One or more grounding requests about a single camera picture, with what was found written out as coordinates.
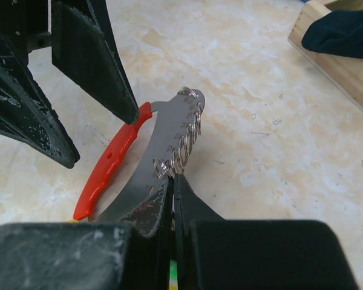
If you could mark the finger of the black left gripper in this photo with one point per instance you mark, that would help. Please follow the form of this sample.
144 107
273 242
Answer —
26 114
103 77

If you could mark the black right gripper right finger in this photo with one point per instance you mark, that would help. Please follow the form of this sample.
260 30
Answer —
215 253

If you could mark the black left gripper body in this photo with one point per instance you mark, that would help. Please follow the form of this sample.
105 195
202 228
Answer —
18 27

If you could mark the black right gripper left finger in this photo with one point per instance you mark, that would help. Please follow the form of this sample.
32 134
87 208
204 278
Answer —
132 253

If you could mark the metal key organizer red handle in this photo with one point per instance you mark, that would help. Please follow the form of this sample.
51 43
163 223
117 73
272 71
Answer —
177 126

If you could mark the keys with coloured tags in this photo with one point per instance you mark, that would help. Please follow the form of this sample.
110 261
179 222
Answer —
173 279

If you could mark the wooden clothes rack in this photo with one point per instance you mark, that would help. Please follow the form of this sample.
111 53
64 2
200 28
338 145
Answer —
346 73

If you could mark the navy tank top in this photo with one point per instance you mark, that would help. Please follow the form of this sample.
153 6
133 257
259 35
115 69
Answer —
339 33

